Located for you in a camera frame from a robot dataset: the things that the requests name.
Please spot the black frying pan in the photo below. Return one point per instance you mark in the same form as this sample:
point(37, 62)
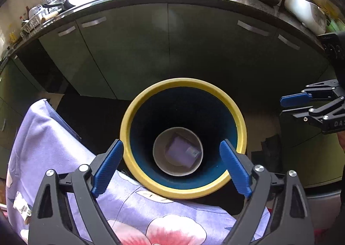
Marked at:
point(64, 4)

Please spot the metal dish rack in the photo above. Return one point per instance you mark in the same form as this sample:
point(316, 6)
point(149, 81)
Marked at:
point(35, 17)

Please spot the green plastic container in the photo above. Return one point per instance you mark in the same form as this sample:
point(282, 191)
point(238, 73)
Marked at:
point(335, 25)

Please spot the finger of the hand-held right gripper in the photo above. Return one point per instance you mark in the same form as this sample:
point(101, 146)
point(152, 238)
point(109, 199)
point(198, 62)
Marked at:
point(295, 99)
point(318, 114)

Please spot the green kitchen cabinet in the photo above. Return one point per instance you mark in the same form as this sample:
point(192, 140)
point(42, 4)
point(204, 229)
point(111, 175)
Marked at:
point(134, 45)

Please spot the purple packet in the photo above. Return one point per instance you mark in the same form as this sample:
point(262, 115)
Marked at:
point(179, 152)

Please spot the white rice cooker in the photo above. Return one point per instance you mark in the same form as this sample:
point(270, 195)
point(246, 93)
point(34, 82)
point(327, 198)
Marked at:
point(304, 12)

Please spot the yellow-rimmed dark trash bin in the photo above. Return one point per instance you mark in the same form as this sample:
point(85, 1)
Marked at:
point(140, 169)

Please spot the purple floral cloth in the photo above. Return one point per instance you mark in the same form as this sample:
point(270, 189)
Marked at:
point(54, 153)

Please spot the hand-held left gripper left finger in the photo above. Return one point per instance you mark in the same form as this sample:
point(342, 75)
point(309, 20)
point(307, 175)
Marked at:
point(107, 169)

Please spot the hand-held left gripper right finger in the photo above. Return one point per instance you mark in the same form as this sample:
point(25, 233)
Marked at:
point(235, 169)

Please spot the dark cloth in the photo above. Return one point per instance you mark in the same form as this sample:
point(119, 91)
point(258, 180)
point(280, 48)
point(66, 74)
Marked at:
point(272, 153)

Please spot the crumpled white paper wrapper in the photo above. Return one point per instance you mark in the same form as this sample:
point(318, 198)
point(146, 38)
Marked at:
point(21, 207)

